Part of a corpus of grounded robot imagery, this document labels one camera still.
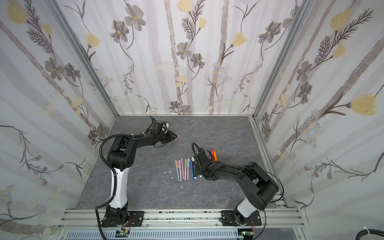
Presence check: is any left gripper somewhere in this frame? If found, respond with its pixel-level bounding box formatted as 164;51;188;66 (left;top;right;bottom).
157;130;179;144

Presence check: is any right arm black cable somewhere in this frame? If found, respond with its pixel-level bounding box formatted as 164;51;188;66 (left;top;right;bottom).
245;166;285;240

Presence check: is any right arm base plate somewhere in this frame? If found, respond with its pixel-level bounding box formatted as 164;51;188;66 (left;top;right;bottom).
219;210;262;227

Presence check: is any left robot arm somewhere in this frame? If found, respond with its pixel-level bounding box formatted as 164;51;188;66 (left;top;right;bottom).
95;118;178;228

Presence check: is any green circuit board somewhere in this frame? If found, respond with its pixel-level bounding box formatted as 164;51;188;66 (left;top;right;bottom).
239;231;255;240
115;231;129;238

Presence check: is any yellow capped blue pen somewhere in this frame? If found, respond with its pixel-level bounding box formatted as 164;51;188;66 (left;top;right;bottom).
175;160;181;181

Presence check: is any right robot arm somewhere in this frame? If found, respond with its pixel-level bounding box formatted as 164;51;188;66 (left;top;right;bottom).
194;149;279;226

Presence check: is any light pink pastel pen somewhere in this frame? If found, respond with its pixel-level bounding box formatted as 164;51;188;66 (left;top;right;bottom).
178;160;183;181

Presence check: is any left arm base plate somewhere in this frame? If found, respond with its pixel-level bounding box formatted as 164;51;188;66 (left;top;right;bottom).
101;211;145;228

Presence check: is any black marker white cap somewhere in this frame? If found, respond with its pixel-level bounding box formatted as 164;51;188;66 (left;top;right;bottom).
192;157;197;179

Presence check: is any right green circuit board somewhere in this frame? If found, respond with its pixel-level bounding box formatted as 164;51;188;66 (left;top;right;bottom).
239;231;255;240

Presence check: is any purple capped pastel pen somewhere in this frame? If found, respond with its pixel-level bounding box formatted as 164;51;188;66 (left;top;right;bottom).
180;158;186;180

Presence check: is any aluminium frame rail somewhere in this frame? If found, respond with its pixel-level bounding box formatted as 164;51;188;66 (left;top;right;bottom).
58;208;305;230

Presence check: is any white slotted cable duct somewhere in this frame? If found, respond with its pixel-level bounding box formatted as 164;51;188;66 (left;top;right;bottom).
65;229;244;240

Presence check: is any left green circuit board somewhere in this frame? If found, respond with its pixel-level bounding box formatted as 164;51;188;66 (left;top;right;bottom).
115;231;129;238

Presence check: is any orange highlighter pen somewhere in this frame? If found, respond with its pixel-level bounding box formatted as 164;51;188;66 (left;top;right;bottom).
212;150;218;162

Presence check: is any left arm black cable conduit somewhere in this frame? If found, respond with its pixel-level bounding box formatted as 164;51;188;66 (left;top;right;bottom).
94;133;151;240

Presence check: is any pale pink pen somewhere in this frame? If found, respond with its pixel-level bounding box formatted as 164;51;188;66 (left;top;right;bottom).
186;159;191;180

